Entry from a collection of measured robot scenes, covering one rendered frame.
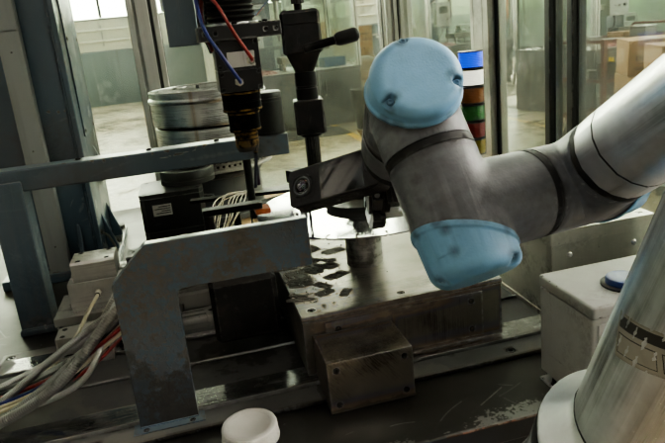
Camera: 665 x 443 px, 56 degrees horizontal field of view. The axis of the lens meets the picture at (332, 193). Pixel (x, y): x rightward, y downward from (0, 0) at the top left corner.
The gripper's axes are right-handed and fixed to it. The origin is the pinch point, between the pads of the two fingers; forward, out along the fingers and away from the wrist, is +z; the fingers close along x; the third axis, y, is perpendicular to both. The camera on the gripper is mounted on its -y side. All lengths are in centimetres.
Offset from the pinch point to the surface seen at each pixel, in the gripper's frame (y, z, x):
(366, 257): 0.3, 19.5, -1.9
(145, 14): -51, 78, 90
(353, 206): -1.1, 13.0, 4.8
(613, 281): 26.9, -4.7, -13.2
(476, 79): 24.4, 22.7, 29.1
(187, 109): -35, 59, 48
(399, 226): 4.4, 5.8, -1.1
